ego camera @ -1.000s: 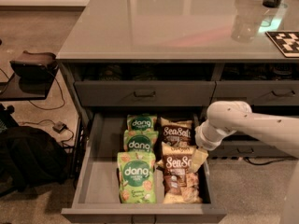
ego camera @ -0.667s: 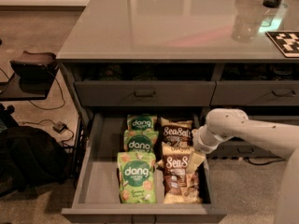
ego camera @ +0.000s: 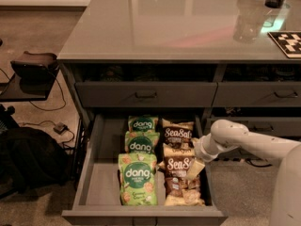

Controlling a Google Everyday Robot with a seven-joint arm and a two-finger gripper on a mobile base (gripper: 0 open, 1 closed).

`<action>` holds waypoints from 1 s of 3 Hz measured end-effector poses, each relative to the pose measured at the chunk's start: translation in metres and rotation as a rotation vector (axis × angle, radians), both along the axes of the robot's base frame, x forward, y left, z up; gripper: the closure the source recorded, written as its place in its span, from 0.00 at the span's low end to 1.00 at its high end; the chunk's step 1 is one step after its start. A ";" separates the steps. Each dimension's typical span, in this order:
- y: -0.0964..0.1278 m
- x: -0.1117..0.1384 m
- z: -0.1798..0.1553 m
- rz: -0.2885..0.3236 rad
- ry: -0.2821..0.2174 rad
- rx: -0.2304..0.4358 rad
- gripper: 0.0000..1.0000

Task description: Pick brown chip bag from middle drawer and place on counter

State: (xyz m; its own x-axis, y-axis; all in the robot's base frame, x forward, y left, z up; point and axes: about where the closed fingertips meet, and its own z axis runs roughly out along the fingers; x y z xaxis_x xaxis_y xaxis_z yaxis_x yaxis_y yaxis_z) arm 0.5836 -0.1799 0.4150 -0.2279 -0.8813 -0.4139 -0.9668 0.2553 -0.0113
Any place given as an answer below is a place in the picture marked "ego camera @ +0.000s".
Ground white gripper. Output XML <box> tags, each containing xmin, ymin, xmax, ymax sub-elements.
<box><xmin>186</xmin><ymin>133</ymin><xmax>236</xmax><ymax>180</ymax></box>

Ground grey open middle drawer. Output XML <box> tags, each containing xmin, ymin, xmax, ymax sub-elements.
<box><xmin>62</xmin><ymin>113</ymin><xmax>228</xmax><ymax>226</ymax></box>

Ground green dang chip bag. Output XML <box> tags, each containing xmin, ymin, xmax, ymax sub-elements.
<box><xmin>128</xmin><ymin>116</ymin><xmax>158</xmax><ymax>132</ymax></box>
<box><xmin>119</xmin><ymin>153</ymin><xmax>157</xmax><ymax>206</ymax></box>
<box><xmin>125</xmin><ymin>131</ymin><xmax>160</xmax><ymax>153</ymax></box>

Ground grey top right drawer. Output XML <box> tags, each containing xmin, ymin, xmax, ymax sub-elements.
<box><xmin>213</xmin><ymin>82</ymin><xmax>301</xmax><ymax>107</ymax></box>

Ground black white marker board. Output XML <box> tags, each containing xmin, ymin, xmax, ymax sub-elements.
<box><xmin>268</xmin><ymin>31</ymin><xmax>301</xmax><ymax>58</ymax></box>

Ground front green dang chip bag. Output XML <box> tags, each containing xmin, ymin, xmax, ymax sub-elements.
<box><xmin>119</xmin><ymin>153</ymin><xmax>157</xmax><ymax>206</ymax></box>

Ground black power adapter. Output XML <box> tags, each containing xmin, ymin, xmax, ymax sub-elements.
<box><xmin>54</xmin><ymin>122</ymin><xmax>67</xmax><ymax>135</ymax></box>

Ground grey middle right drawer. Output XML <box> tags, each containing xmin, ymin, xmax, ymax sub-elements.
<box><xmin>202</xmin><ymin>117</ymin><xmax>301</xmax><ymax>137</ymax></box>

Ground black floor cable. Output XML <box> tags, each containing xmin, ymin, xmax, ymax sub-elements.
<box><xmin>0</xmin><ymin>68</ymin><xmax>76</xmax><ymax>148</ymax></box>

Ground brown sea salt bag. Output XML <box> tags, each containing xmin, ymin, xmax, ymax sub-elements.
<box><xmin>162</xmin><ymin>119</ymin><xmax>194</xmax><ymax>149</ymax></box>
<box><xmin>158</xmin><ymin>144</ymin><xmax>205</xmax><ymax>206</ymax></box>

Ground middle green dang chip bag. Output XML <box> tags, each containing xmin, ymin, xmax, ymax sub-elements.
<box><xmin>125</xmin><ymin>131</ymin><xmax>160</xmax><ymax>153</ymax></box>

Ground black bag on floor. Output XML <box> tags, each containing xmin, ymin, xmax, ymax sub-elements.
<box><xmin>0</xmin><ymin>127</ymin><xmax>69</xmax><ymax>193</ymax></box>

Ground black cable under cabinet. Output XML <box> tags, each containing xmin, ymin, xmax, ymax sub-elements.
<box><xmin>245</xmin><ymin>158</ymin><xmax>273</xmax><ymax>169</ymax></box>

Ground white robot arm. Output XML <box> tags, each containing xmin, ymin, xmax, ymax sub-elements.
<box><xmin>192</xmin><ymin>120</ymin><xmax>301</xmax><ymax>226</ymax></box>

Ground rear green dang chip bag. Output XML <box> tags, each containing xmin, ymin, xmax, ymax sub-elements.
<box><xmin>128</xmin><ymin>116</ymin><xmax>158</xmax><ymax>132</ymax></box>

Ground grey top left drawer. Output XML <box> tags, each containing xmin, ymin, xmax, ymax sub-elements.
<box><xmin>74</xmin><ymin>81</ymin><xmax>217</xmax><ymax>108</ymax></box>

